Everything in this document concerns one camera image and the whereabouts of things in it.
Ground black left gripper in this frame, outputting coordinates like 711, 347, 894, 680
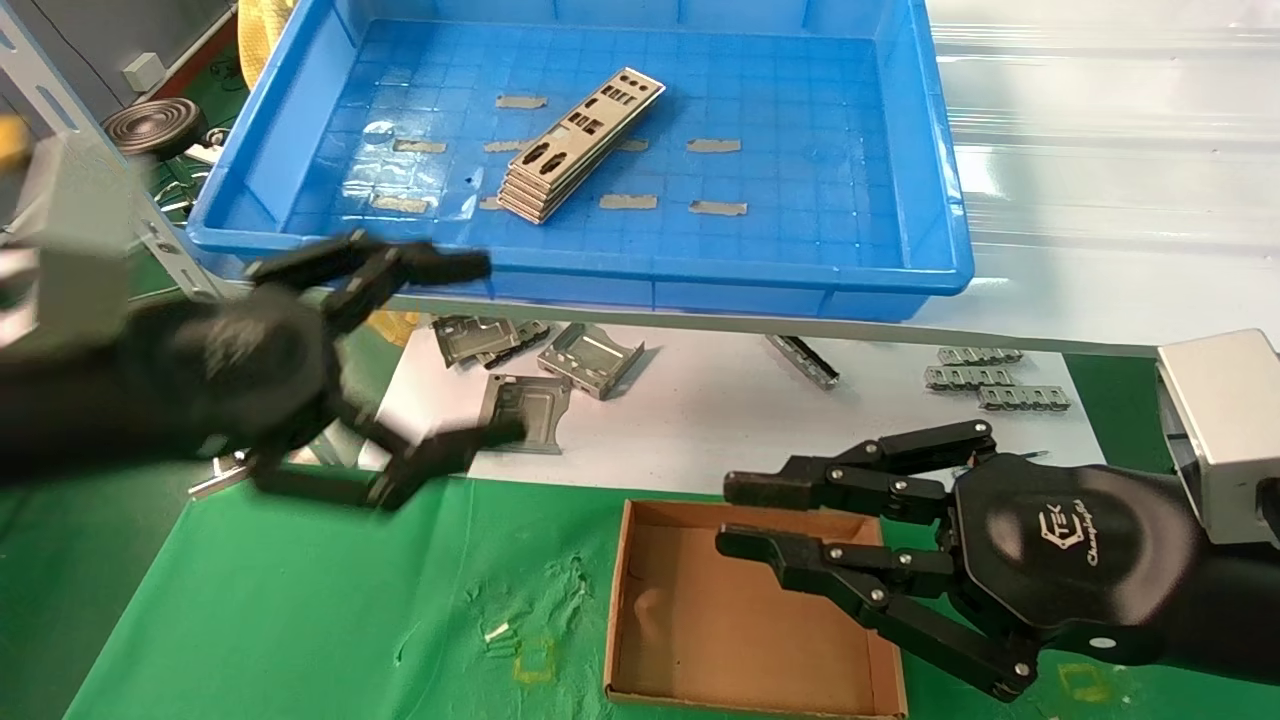
0, 230, 528, 511

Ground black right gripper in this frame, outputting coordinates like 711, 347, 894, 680
715, 420, 1280, 701

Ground brown cardboard box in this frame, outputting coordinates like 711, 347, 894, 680
605, 498, 909, 719

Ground blue plastic tray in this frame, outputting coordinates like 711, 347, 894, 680
187, 0, 977, 323

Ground flat grey metal plate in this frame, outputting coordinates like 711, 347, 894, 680
478, 373, 574, 456

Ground stack of grey metal plates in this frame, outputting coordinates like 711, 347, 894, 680
497, 112, 656, 225

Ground white paper sheet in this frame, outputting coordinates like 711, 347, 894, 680
358, 322, 1109, 511

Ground grey metal shelf beam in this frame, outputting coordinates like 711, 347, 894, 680
195, 255, 1171, 359

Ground black round stool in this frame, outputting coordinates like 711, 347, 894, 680
102, 97, 209, 163

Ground grey bent metal bracket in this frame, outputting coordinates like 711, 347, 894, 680
432, 315, 523, 369

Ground grey metal tray bracket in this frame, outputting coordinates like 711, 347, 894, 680
537, 322, 647, 402

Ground long perforated metal rail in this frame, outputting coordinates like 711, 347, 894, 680
765, 335, 841, 392

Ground perforated grey shelf post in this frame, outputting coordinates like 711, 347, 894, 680
0, 20, 236, 301

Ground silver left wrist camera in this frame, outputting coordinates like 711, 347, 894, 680
0, 120, 136, 361

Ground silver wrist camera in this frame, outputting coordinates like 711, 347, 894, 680
1155, 328, 1280, 548
0, 120, 136, 361

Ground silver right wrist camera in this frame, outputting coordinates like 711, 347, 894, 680
1155, 328, 1280, 548

